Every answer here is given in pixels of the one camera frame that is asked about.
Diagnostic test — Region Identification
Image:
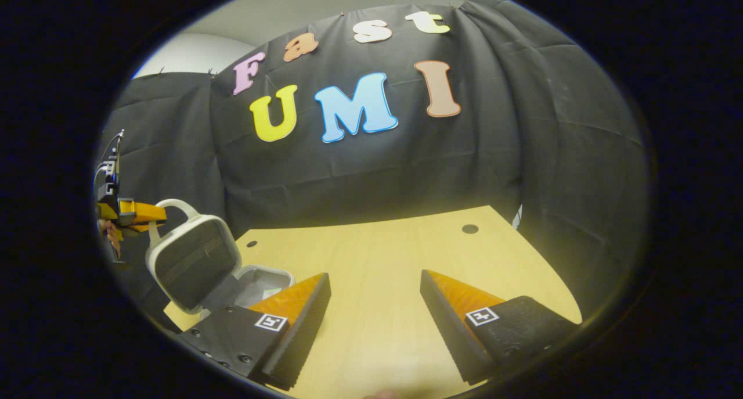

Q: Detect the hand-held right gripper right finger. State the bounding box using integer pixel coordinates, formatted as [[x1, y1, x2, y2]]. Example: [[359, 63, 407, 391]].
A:
[[419, 269, 581, 386]]

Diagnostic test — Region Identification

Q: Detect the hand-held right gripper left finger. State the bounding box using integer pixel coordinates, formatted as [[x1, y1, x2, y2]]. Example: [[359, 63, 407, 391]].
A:
[[177, 272, 332, 391]]

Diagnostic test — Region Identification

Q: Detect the white suitcase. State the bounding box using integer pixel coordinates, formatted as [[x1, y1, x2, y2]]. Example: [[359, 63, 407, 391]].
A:
[[145, 199, 295, 321]]

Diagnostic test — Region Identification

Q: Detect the black backdrop cloth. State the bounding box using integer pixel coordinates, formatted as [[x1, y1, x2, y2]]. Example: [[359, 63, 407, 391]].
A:
[[96, 0, 650, 318]]

